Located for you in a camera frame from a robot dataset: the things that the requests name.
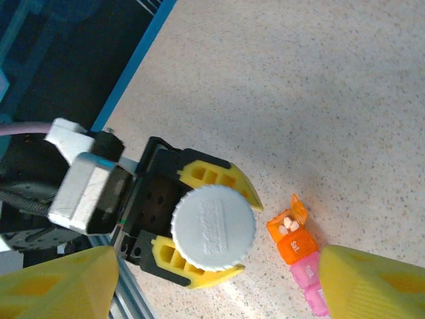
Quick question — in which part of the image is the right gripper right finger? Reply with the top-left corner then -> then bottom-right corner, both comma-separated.
317,244 -> 425,319

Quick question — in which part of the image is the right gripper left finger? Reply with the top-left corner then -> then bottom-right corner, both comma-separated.
0,245 -> 120,319

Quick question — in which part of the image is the white ribbed bottle cap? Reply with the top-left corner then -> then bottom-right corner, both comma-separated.
171,184 -> 257,272

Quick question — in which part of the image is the orange pink pill organizer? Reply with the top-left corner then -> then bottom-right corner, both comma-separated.
265,193 -> 330,317

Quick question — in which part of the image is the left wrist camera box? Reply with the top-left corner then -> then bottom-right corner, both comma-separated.
44,118 -> 137,237

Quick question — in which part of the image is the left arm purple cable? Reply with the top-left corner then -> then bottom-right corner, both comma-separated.
0,121 -> 50,136

